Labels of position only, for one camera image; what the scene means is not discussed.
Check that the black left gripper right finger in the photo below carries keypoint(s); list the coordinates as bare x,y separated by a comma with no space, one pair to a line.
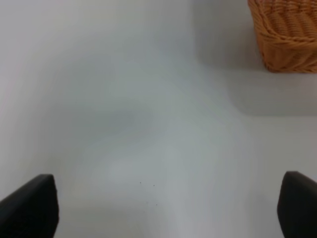
297,206

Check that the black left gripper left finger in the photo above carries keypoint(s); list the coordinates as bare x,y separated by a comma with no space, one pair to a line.
32,211

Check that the orange wicker basket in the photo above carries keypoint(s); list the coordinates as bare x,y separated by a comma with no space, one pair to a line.
286,33

